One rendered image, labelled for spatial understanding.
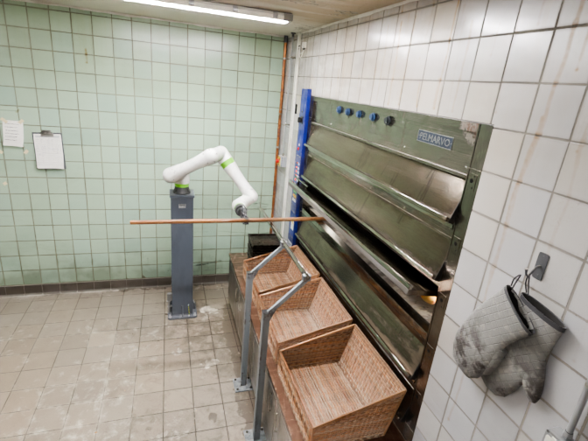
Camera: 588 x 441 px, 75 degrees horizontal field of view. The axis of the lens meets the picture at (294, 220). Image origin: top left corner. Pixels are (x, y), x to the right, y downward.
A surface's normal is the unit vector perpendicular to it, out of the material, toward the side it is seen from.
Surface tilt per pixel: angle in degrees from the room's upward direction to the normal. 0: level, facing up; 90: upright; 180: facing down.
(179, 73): 90
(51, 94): 90
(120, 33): 90
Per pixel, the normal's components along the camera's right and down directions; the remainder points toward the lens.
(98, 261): 0.29, 0.34
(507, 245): -0.95, 0.01
